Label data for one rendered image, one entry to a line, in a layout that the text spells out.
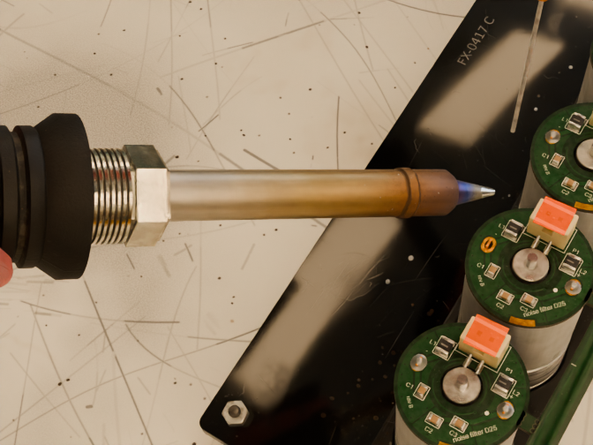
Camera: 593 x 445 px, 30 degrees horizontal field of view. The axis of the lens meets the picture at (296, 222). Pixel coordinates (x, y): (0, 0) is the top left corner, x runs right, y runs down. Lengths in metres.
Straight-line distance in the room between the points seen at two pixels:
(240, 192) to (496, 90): 0.14
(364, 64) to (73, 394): 0.12
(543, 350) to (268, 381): 0.07
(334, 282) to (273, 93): 0.07
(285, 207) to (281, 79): 0.14
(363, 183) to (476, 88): 0.12
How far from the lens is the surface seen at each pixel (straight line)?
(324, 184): 0.18
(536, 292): 0.22
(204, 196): 0.17
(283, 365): 0.27
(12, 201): 0.16
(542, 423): 0.21
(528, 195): 0.24
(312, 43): 0.32
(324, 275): 0.27
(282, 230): 0.29
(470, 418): 0.21
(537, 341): 0.22
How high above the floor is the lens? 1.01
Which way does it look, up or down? 64 degrees down
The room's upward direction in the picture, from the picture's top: 10 degrees counter-clockwise
